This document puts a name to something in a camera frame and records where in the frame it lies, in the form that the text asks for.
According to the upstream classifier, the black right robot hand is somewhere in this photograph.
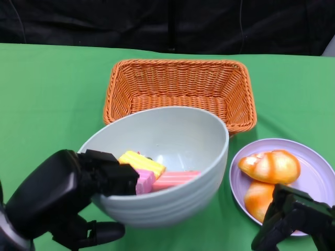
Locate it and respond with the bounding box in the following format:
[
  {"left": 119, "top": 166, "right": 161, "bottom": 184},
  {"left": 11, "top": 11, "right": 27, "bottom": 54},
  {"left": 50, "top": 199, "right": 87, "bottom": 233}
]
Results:
[{"left": 251, "top": 184, "right": 335, "bottom": 251}]

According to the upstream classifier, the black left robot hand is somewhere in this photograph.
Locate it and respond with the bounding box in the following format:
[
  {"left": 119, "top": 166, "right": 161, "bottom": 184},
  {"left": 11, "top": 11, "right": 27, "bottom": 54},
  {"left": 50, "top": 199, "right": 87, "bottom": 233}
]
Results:
[{"left": 5, "top": 149, "right": 139, "bottom": 251}]

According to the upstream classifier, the glazed orange bread roll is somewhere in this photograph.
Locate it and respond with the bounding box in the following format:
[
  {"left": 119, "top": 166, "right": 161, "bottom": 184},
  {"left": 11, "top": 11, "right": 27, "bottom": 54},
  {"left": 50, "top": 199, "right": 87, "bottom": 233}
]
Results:
[
  {"left": 237, "top": 149, "right": 302, "bottom": 185},
  {"left": 243, "top": 179, "right": 275, "bottom": 223}
]

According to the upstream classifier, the yellow striped cake slice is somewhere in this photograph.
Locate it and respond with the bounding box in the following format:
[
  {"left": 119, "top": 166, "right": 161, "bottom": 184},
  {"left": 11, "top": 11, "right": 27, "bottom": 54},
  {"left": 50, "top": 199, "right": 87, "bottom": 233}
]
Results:
[{"left": 118, "top": 151, "right": 166, "bottom": 180}]

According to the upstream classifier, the magenta pink cake slice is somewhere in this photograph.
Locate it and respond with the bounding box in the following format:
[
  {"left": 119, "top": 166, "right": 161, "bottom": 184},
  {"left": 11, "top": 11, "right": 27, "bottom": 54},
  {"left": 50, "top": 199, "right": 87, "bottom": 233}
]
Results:
[{"left": 135, "top": 168, "right": 157, "bottom": 196}]

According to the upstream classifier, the salmon pink cake slice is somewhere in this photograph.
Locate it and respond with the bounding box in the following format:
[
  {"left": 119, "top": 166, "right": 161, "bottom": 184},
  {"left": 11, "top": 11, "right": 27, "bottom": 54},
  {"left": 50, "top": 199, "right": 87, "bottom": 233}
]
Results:
[{"left": 152, "top": 170, "right": 202, "bottom": 193}]

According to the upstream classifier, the pale grey-green bowl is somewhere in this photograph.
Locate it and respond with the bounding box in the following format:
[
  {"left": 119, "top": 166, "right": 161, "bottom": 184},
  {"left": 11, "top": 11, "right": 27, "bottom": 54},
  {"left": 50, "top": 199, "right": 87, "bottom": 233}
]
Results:
[{"left": 77, "top": 106, "right": 230, "bottom": 229}]

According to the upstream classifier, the lilac plate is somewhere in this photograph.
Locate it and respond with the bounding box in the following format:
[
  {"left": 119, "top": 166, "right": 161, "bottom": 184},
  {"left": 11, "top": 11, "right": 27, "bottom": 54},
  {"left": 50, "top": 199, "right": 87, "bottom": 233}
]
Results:
[{"left": 229, "top": 138, "right": 335, "bottom": 237}]

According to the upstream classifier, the orange wicker basket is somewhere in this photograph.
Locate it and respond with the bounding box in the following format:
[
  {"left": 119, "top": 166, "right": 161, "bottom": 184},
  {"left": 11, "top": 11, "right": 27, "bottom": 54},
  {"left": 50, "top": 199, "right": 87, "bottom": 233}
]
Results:
[{"left": 103, "top": 59, "right": 258, "bottom": 135}]

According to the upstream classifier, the green tablecloth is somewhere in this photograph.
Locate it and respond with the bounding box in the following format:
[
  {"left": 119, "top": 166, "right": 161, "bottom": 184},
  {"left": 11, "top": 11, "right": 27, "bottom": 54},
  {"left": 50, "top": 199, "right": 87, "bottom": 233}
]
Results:
[{"left": 0, "top": 43, "right": 335, "bottom": 251}]

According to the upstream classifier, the white object beside curtain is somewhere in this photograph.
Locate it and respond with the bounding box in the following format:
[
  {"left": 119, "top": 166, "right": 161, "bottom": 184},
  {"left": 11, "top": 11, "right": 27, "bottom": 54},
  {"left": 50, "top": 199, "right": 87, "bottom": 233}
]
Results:
[{"left": 321, "top": 33, "right": 335, "bottom": 58}]

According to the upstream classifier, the black backdrop curtain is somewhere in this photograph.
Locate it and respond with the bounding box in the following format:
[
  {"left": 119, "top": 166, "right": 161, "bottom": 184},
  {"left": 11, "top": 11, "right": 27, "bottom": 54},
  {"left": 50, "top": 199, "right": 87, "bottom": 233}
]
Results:
[{"left": 0, "top": 0, "right": 335, "bottom": 57}]

